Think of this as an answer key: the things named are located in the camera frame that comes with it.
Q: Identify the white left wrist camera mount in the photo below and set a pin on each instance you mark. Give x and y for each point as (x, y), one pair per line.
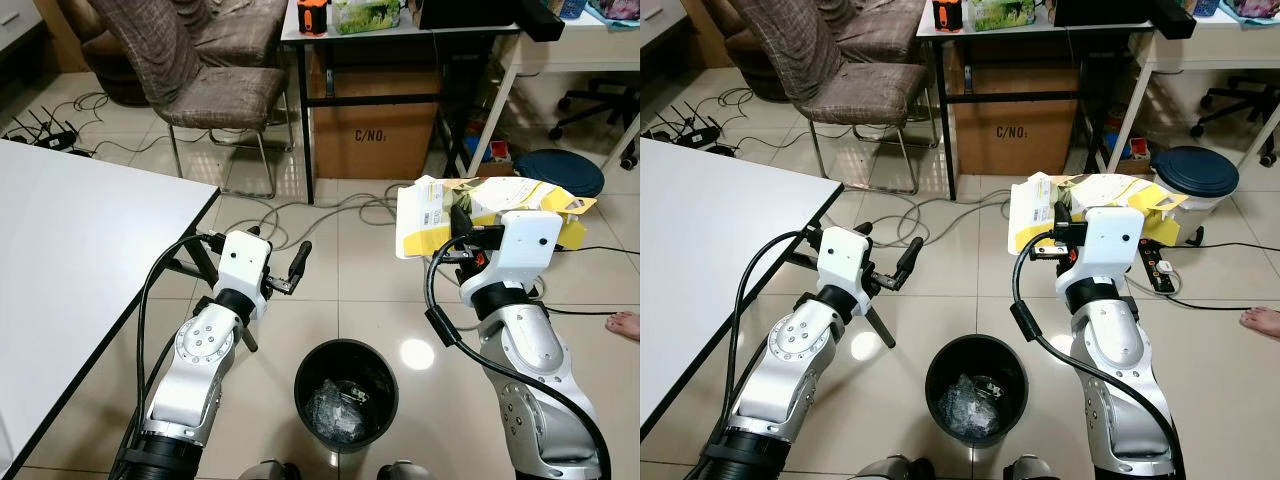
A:
(843, 262)
(243, 265)

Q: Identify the black power strip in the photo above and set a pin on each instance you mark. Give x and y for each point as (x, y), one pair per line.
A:
(1158, 270)

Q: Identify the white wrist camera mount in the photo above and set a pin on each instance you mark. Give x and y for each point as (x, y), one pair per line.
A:
(1110, 240)
(243, 265)
(520, 250)
(843, 262)

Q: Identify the yellow white cardboard carton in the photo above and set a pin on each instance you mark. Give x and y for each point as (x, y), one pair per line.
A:
(430, 215)
(1035, 210)

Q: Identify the small red box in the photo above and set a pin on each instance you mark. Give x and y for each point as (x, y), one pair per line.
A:
(1135, 152)
(497, 152)

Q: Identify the orange black device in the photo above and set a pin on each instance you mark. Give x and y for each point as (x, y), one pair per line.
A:
(312, 15)
(947, 14)

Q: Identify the pink teal patterned bag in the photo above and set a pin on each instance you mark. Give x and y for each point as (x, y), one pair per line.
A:
(1250, 8)
(615, 10)

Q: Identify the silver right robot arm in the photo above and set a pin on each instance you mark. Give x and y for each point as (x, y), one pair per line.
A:
(1115, 345)
(530, 350)

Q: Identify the clear bubble wrap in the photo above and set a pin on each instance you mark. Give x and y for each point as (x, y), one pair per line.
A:
(968, 410)
(335, 410)

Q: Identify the black framed white desk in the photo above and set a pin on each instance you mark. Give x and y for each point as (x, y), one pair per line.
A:
(305, 130)
(946, 130)

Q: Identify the brown cardboard box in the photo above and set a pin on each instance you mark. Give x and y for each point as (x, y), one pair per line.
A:
(1010, 130)
(370, 130)

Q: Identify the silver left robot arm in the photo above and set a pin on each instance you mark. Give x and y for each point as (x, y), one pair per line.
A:
(195, 360)
(790, 360)

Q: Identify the black flat box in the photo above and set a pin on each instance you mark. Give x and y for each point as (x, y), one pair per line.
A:
(1110, 10)
(470, 12)

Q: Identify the grey robot foot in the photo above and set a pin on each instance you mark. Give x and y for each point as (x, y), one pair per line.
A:
(405, 472)
(1030, 470)
(890, 472)
(268, 472)

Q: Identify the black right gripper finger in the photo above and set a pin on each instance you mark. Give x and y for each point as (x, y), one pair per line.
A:
(462, 220)
(1065, 216)

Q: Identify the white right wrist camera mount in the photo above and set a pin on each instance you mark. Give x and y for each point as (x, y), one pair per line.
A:
(1110, 240)
(520, 250)

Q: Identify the white desk with white legs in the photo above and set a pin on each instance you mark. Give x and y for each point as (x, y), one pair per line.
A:
(1210, 50)
(580, 55)

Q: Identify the person bare foot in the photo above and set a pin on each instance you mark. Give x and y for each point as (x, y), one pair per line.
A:
(1262, 322)
(625, 325)

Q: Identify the black router with antennas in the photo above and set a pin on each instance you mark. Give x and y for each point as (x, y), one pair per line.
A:
(700, 135)
(55, 138)

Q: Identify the black office chair base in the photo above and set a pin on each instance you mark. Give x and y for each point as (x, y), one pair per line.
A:
(1240, 95)
(600, 100)

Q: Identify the brown plaid covered chair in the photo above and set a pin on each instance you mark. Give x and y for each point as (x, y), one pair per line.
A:
(220, 100)
(240, 40)
(880, 38)
(865, 95)

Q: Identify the grey left robot foot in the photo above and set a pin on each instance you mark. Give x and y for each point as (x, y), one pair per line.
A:
(890, 472)
(268, 472)

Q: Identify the black round rubbish bin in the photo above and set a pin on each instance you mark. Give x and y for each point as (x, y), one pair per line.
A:
(1012, 385)
(385, 385)

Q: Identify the green tissue pack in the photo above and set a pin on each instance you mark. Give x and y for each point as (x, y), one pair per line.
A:
(1003, 13)
(365, 15)

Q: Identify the blue patterned container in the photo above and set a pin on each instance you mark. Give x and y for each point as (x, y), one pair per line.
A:
(572, 8)
(1205, 7)

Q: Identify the grey right robot foot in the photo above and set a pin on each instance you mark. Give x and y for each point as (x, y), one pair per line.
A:
(1030, 470)
(405, 472)

